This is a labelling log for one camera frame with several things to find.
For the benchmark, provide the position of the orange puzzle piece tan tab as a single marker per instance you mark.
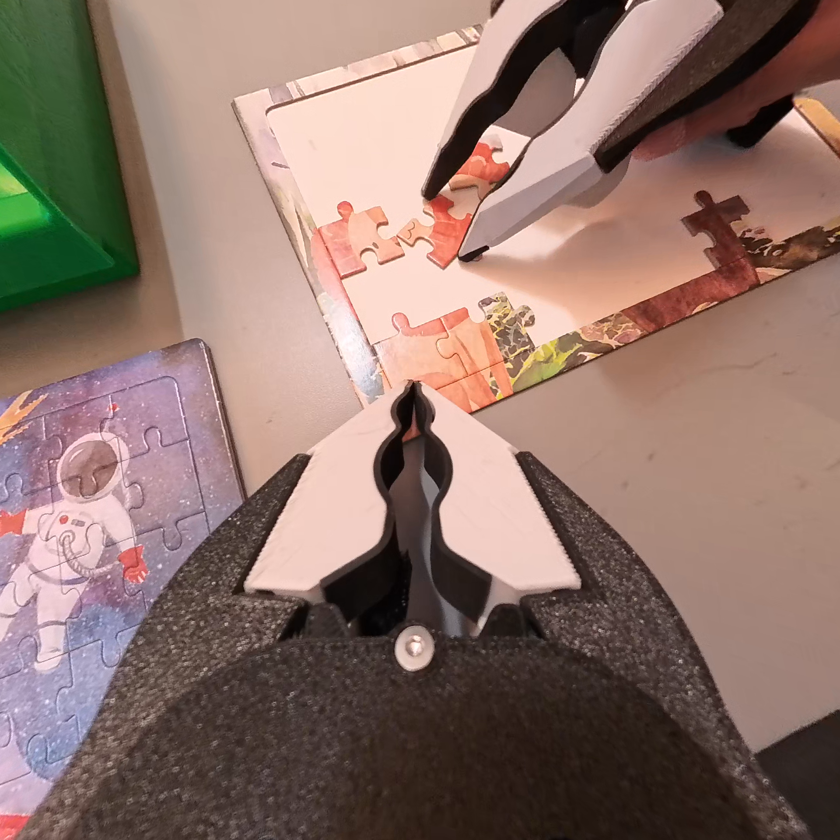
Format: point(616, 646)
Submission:
point(436, 229)

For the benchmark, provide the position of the green plastic bin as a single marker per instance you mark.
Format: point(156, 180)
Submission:
point(59, 131)

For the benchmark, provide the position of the orange puzzle piece grey top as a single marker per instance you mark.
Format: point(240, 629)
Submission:
point(489, 164)

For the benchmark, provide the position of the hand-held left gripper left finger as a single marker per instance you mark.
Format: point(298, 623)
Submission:
point(321, 518)

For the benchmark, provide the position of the green black puzzle piece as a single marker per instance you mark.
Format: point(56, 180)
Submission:
point(515, 331)

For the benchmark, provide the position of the orange puzzle piece black dot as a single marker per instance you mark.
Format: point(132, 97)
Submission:
point(358, 239)

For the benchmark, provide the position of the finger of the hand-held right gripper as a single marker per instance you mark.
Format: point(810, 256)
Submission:
point(590, 124)
point(482, 79)

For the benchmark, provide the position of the jigsaw puzzle frame board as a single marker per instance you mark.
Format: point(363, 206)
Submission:
point(623, 282)

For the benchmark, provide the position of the orange striped puzzle piece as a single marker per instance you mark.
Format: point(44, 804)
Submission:
point(472, 354)

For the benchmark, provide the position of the grey desk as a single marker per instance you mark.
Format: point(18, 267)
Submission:
point(656, 459)

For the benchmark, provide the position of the person's right hand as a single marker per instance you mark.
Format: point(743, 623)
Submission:
point(807, 59)

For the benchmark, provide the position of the black dotted mat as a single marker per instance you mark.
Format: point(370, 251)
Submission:
point(814, 794)

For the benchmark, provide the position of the purple astronaut space puzzle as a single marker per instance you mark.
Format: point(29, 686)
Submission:
point(85, 525)

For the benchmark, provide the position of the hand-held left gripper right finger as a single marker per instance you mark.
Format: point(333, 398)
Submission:
point(502, 518)

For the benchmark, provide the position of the brown puzzle piece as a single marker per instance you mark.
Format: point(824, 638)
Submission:
point(715, 220)

